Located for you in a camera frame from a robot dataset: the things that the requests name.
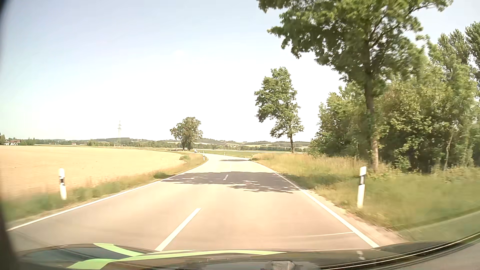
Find slender roadside tree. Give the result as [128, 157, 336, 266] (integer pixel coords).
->
[254, 67, 305, 154]

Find broad roadside tree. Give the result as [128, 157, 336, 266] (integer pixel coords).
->
[169, 116, 203, 151]

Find grey asphalt road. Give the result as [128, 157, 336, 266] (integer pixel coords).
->
[7, 154, 381, 253]

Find wooded hills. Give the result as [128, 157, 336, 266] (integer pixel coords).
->
[0, 133, 312, 152]

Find car's own bonnet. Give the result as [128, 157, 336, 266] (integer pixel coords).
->
[17, 232, 480, 270]

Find grass verge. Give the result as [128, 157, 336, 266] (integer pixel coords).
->
[0, 152, 208, 224]
[252, 152, 480, 242]

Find tall roadside tree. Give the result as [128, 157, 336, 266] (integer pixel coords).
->
[257, 0, 454, 171]

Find group of trees and bushes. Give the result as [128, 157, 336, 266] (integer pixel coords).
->
[307, 22, 480, 174]

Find pale grain field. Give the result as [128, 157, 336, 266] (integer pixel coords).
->
[0, 145, 188, 199]

